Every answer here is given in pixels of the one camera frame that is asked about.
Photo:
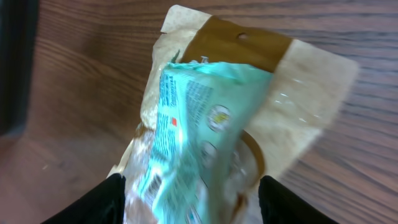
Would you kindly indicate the brown nut pouch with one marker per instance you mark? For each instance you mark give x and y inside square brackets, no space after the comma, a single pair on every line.
[307,89]

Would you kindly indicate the grey plastic shopping basket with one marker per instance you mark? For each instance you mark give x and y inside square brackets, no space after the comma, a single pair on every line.
[19,19]

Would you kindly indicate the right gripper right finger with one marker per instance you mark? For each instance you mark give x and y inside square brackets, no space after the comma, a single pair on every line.
[279,205]

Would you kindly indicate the mint green snack packet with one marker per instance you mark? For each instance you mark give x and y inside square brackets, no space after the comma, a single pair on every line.
[202,111]

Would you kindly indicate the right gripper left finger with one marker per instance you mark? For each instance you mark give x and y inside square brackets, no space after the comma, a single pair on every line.
[104,204]

